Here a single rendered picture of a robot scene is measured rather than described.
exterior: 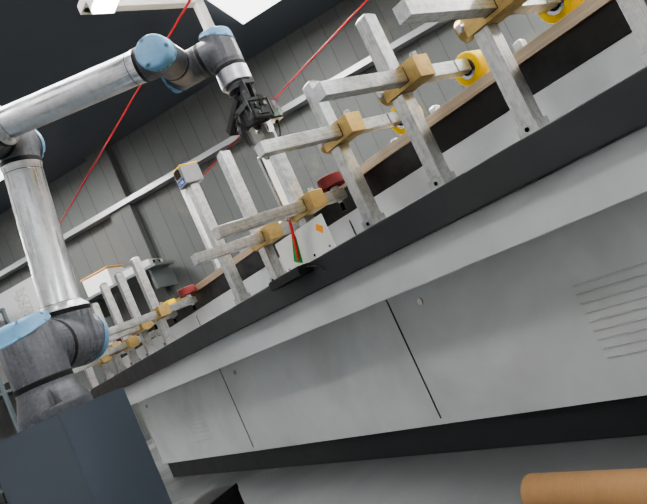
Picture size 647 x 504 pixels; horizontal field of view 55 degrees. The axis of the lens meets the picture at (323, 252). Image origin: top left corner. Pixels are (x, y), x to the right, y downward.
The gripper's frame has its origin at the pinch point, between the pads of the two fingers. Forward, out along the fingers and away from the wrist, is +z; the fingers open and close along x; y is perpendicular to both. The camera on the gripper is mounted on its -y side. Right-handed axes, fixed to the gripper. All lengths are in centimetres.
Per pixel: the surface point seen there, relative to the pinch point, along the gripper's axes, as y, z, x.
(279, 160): -3.6, 1.0, 6.7
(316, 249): -3.5, 28.3, 5.5
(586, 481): 55, 93, -4
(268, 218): 0.2, 16.7, -7.5
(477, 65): 52, 7, 28
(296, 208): 0.2, 16.3, 2.2
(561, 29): 73, 12, 27
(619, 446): 43, 100, 26
